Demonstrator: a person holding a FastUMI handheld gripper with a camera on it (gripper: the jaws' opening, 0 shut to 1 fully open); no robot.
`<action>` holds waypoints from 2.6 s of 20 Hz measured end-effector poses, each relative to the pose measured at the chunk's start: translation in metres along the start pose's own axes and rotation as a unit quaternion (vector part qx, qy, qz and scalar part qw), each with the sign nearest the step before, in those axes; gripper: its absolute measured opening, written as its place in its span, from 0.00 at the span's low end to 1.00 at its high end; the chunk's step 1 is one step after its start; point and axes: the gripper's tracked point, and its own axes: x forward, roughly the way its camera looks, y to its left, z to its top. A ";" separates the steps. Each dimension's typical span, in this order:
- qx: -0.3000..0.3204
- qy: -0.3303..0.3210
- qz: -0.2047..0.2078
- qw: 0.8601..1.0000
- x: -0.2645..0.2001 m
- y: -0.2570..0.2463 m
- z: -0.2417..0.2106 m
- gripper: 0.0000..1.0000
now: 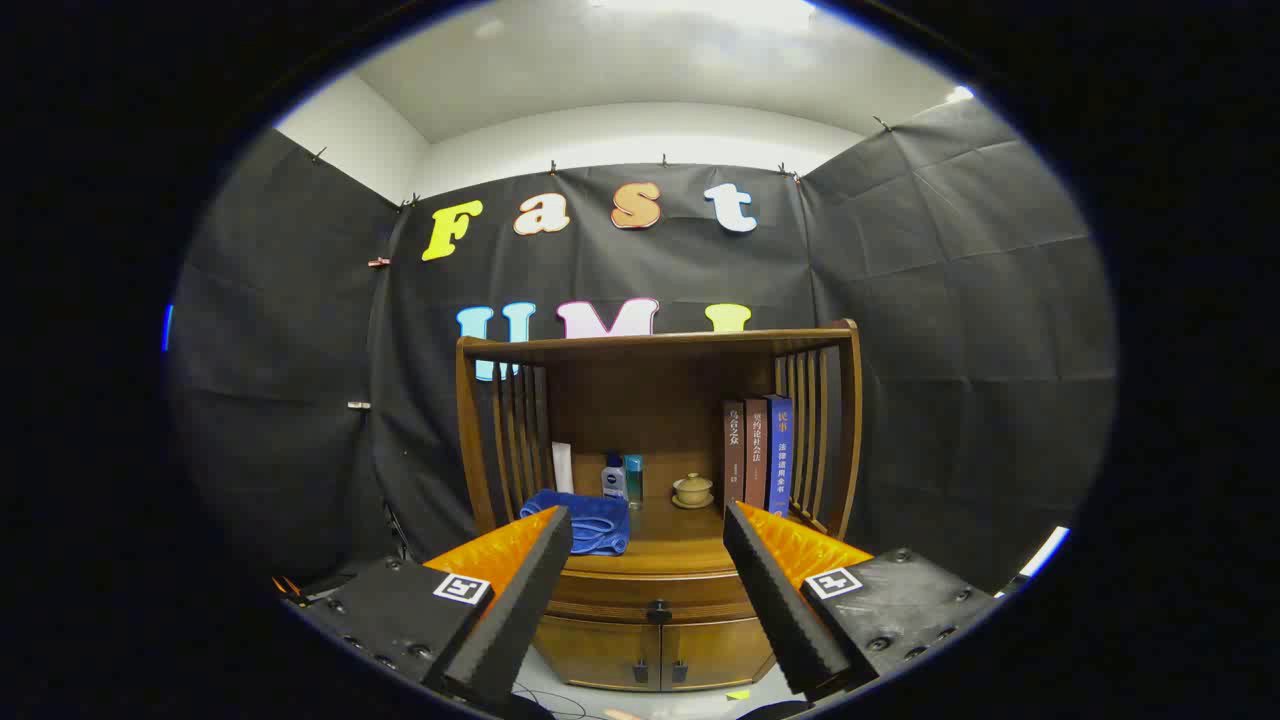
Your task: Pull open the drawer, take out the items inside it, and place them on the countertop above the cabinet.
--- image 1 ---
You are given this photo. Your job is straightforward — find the folded blue towel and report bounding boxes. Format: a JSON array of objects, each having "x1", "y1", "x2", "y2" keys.
[{"x1": 519, "y1": 489, "x2": 632, "y2": 557}]

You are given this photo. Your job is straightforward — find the brown wooden cabinet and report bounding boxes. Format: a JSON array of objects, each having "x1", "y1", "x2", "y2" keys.
[{"x1": 456, "y1": 320, "x2": 863, "y2": 693}]

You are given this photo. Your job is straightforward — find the reddish brown book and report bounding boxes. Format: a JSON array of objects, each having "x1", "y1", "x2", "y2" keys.
[{"x1": 744, "y1": 397, "x2": 769, "y2": 512}]

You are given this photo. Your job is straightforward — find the blue book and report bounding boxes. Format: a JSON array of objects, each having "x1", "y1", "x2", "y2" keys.
[{"x1": 765, "y1": 394, "x2": 794, "y2": 517}]

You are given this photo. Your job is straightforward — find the wooden countertop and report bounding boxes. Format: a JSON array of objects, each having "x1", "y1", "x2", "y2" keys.
[{"x1": 558, "y1": 495, "x2": 831, "y2": 577}]

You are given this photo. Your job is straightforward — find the thin floor cables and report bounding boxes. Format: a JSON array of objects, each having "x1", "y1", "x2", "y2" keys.
[{"x1": 515, "y1": 688, "x2": 591, "y2": 720}]

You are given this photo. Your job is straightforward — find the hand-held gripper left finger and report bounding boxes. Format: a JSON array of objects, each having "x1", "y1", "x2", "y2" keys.
[{"x1": 283, "y1": 505, "x2": 574, "y2": 713}]

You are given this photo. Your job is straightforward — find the wooden drawer with black knob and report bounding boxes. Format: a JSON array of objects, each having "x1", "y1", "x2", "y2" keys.
[{"x1": 545, "y1": 570, "x2": 766, "y2": 628}]

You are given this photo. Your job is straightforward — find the dark brown book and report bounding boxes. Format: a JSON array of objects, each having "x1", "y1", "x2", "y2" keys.
[{"x1": 722, "y1": 401, "x2": 747, "y2": 511}]

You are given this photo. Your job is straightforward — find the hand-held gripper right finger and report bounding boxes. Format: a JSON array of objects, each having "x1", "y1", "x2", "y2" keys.
[{"x1": 722, "y1": 500, "x2": 1001, "y2": 701}]

